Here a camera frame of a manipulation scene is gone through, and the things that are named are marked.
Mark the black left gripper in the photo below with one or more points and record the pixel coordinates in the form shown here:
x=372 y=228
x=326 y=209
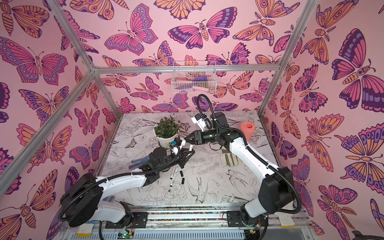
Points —
x=181 y=160

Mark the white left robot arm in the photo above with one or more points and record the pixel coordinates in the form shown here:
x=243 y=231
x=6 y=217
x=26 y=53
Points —
x=82 y=201

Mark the clear wall basket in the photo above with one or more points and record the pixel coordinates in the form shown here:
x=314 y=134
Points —
x=194 y=77

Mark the blue dotted work glove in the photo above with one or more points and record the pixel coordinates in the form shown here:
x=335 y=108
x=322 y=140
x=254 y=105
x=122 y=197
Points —
x=139 y=162

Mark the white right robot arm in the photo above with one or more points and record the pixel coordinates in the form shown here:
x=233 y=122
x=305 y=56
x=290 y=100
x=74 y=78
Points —
x=277 y=192

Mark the beige green work glove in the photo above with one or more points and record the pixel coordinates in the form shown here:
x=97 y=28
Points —
x=229 y=159

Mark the white plastic flower pot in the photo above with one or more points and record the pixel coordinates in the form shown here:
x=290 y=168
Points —
x=165 y=142

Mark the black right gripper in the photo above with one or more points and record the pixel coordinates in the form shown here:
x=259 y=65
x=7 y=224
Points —
x=198 y=138

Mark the green potted plant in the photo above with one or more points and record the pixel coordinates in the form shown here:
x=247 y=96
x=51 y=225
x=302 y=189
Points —
x=166 y=128

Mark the white glove on rail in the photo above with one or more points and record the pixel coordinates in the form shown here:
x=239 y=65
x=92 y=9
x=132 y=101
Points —
x=286 y=220

